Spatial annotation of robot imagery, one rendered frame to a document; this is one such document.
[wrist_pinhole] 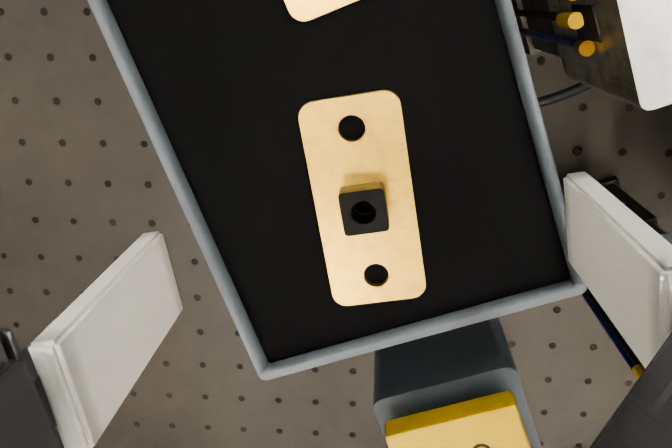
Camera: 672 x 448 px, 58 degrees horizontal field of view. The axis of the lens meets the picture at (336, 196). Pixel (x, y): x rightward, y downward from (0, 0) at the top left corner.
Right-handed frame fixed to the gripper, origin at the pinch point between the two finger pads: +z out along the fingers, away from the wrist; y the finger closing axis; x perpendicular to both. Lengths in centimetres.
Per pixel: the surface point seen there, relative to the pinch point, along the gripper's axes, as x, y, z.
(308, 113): 4.0, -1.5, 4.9
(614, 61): 2.9, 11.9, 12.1
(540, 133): 2.0, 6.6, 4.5
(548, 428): -49, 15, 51
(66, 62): 7, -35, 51
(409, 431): -10.7, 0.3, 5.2
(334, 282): -2.9, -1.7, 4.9
